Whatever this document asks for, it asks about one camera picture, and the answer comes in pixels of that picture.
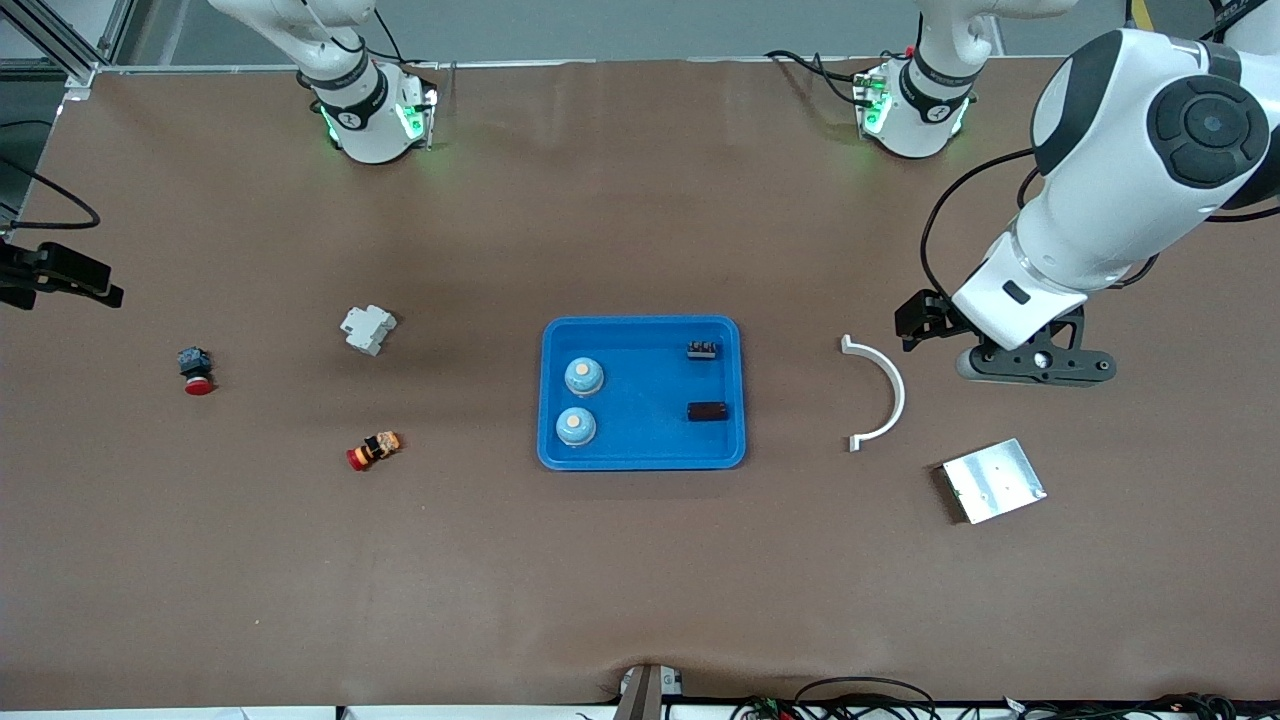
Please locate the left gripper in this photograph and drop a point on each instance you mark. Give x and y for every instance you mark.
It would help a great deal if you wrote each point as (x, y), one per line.
(937, 311)

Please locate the small black connector block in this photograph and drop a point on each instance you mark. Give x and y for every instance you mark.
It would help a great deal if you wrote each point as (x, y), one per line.
(703, 350)

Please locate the dark brown block capacitor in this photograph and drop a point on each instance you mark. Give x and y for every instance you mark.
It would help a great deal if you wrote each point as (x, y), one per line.
(707, 411)

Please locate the light blue dome bell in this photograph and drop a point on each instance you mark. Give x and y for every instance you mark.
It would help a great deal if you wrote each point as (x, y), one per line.
(576, 426)
(583, 376)

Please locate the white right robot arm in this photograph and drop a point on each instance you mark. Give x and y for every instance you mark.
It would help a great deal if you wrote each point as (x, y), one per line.
(365, 110)

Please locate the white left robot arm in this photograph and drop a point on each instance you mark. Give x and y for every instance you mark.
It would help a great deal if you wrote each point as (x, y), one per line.
(1130, 150)

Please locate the red button black blue body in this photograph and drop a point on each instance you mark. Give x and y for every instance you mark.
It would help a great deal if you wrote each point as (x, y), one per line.
(196, 370)

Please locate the silver metal plate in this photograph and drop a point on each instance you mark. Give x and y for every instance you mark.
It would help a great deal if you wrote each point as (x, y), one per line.
(995, 482)

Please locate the white circuit breaker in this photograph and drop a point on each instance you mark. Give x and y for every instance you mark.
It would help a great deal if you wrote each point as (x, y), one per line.
(368, 329)

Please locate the blue plastic tray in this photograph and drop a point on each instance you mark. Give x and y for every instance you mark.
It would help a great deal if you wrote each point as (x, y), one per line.
(640, 400)

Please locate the red button orange body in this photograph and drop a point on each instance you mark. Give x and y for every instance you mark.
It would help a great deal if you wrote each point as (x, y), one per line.
(373, 450)

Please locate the white curved bracket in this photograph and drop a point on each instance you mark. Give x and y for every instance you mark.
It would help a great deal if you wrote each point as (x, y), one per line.
(899, 395)

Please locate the aluminium frame profile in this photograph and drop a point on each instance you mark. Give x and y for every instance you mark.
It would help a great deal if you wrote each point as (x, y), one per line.
(55, 40)

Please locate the grey metal bracket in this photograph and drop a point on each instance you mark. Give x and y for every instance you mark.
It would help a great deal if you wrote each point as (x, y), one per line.
(645, 695)

